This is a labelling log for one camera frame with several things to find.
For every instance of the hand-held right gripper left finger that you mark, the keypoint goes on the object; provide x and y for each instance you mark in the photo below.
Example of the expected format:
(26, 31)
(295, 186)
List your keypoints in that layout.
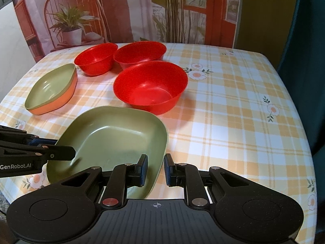
(144, 169)

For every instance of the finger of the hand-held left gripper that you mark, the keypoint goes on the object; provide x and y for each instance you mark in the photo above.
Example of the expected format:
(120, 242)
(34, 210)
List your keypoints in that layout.
(43, 142)
(61, 153)

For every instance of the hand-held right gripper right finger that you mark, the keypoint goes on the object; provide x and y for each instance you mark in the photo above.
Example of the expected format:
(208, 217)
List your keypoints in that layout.
(167, 170)

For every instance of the large green plate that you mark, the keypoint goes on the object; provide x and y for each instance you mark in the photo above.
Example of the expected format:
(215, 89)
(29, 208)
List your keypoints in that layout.
(111, 137)

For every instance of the small green plate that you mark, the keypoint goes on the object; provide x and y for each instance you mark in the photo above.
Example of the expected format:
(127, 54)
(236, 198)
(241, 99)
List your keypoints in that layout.
(49, 86)

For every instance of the red bowl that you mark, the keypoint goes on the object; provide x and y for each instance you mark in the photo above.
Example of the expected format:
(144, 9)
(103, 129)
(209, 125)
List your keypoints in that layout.
(138, 52)
(149, 86)
(95, 58)

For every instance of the yellow checked floral tablecloth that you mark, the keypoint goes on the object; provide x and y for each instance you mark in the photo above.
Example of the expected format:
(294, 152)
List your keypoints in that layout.
(228, 106)

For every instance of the printed backdrop cloth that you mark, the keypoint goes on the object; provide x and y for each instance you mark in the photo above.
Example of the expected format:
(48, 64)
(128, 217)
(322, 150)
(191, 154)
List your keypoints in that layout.
(121, 12)

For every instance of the teal curtain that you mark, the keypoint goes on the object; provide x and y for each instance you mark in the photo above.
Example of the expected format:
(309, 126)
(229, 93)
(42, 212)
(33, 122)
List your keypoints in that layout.
(307, 56)

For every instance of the olive green panel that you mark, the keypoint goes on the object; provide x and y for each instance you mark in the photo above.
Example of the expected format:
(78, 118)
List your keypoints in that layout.
(261, 15)

